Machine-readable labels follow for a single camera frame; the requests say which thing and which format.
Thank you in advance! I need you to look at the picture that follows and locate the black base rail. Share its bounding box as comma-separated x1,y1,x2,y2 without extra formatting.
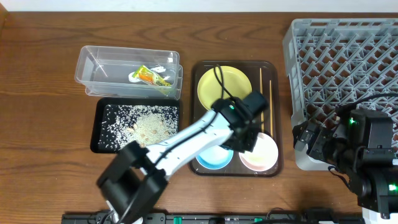
61,210,366,224

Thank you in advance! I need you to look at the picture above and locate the black waste tray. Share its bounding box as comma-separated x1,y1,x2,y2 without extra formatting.
90,98,180,153

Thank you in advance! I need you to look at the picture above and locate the green orange snack wrapper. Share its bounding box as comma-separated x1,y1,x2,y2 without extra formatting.
129,65,172,95

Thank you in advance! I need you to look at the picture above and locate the white rice pile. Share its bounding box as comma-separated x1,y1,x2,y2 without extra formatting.
96,105,179,153

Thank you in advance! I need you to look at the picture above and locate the dark brown serving tray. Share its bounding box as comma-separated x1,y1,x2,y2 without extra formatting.
190,60,283,178

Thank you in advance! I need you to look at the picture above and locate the yellow plate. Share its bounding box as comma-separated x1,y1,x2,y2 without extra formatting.
197,66,252,110

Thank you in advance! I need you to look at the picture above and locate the grey dishwasher rack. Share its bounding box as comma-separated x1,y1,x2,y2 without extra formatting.
282,17,398,171

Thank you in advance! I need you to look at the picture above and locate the clear plastic bin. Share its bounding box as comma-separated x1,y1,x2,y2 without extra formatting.
75,45,183,100

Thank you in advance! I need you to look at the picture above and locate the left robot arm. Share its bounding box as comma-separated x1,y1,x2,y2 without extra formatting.
96,97,269,223

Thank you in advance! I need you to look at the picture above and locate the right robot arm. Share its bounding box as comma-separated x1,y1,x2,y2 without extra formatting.
292,104,397,220

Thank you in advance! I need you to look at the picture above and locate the left black cable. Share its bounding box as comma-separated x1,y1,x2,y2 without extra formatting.
213,64,237,100

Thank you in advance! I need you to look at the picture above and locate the light blue bowl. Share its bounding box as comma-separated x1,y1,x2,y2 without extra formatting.
196,146,234,170

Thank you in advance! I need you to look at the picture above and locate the pink bowl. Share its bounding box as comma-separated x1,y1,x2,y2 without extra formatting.
239,133,279,172

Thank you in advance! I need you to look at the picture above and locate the white plastic film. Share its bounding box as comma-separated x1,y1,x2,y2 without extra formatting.
128,65,171,86

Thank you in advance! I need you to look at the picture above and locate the wooden chopstick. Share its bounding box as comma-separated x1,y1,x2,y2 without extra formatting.
269,80,274,138
259,67,265,133

